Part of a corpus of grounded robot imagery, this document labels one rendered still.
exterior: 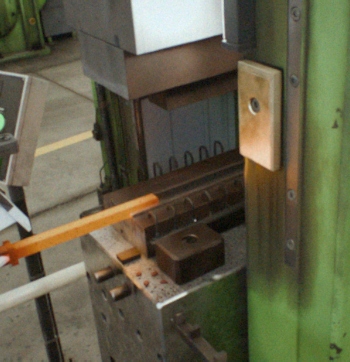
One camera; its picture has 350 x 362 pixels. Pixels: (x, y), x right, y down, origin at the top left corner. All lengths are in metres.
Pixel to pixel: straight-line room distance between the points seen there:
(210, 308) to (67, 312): 1.46
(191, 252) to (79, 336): 1.40
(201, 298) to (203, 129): 0.52
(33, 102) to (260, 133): 0.76
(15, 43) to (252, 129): 5.26
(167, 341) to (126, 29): 0.60
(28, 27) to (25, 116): 4.63
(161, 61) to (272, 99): 0.26
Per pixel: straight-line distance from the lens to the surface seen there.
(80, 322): 2.60
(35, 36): 6.25
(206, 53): 1.20
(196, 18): 1.11
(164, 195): 1.37
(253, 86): 1.01
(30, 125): 1.62
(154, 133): 1.51
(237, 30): 0.98
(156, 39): 1.08
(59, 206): 3.42
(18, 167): 1.61
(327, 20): 0.90
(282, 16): 0.95
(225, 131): 1.63
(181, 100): 1.24
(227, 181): 1.40
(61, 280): 1.77
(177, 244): 1.22
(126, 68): 1.12
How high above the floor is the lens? 1.67
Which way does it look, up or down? 28 degrees down
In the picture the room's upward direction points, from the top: 5 degrees counter-clockwise
